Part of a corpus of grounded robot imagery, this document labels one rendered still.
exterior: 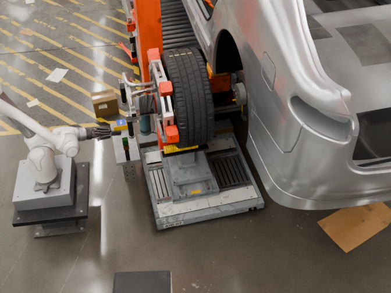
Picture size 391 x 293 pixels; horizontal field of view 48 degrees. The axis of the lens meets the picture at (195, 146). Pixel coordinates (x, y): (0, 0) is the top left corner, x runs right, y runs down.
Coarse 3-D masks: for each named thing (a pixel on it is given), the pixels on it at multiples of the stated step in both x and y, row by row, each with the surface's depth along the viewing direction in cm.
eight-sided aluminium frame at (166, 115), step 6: (156, 60) 287; (150, 66) 297; (156, 66) 286; (150, 72) 308; (156, 72) 278; (162, 72) 278; (150, 78) 312; (156, 78) 274; (162, 78) 274; (168, 96) 273; (162, 102) 273; (168, 102) 273; (162, 108) 273; (168, 108) 277; (156, 114) 322; (162, 114) 273; (168, 114) 273; (156, 120) 322; (162, 120) 322; (162, 132) 313; (162, 138) 303
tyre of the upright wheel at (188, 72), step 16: (192, 48) 290; (176, 64) 276; (192, 64) 275; (176, 80) 269; (192, 80) 271; (208, 80) 272; (176, 96) 268; (192, 96) 270; (208, 96) 272; (176, 112) 274; (192, 112) 273; (208, 112) 275; (192, 128) 278; (208, 128) 281; (176, 144) 301; (192, 144) 296
